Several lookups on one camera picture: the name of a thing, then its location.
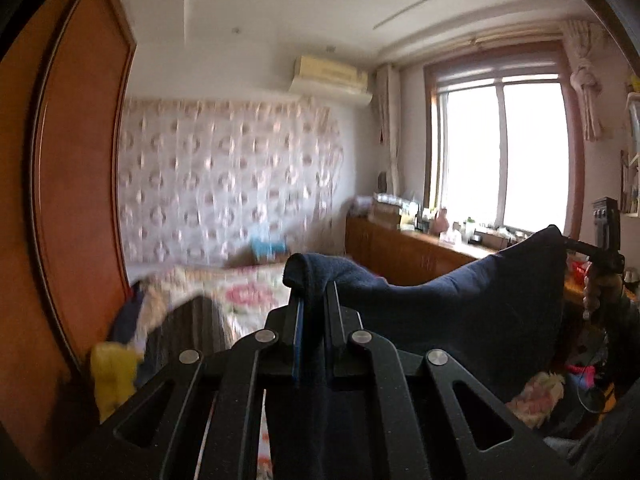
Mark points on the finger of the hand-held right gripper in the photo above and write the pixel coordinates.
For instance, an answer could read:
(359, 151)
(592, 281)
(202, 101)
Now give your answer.
(580, 246)

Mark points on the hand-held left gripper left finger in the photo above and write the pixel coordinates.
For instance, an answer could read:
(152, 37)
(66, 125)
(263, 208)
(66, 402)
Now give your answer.
(298, 330)

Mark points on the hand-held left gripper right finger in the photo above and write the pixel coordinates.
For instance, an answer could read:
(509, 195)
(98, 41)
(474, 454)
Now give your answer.
(380, 385)

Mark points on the navy printed T-shirt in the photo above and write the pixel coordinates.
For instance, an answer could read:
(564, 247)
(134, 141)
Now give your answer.
(450, 310)

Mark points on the person's right hand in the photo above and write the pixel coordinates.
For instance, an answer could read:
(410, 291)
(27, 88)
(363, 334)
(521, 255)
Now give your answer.
(607, 295)

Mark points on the floral quilt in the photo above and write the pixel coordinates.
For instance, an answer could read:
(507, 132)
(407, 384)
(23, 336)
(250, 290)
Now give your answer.
(240, 295)

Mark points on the blue plastic bag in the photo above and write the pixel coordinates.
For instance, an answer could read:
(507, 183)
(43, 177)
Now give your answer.
(267, 245)

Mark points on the dark patterned garment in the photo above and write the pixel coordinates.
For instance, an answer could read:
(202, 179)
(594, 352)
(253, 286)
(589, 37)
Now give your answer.
(195, 325)

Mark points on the wooden-framed window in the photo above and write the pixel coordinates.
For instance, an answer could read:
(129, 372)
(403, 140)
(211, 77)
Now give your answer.
(530, 155)

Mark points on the long wooden cabinet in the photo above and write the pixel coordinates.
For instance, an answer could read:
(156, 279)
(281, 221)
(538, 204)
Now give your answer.
(400, 250)

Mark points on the pink bag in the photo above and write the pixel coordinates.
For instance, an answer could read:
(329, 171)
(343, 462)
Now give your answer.
(440, 222)

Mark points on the stack of books and papers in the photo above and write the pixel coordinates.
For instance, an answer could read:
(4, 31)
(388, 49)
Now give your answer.
(390, 210)

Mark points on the tied floral window curtain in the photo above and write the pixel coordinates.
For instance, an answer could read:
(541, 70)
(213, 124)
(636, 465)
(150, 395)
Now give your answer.
(585, 80)

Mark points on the sheer circle-patterned curtain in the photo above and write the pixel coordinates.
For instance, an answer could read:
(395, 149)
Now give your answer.
(225, 180)

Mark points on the yellow cloth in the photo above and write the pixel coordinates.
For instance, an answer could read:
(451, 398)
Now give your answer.
(115, 375)

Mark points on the beige window curtain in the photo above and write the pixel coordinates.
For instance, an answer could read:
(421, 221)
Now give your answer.
(390, 125)

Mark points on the cream wall air conditioner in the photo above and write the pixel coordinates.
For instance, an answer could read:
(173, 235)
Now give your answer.
(330, 77)

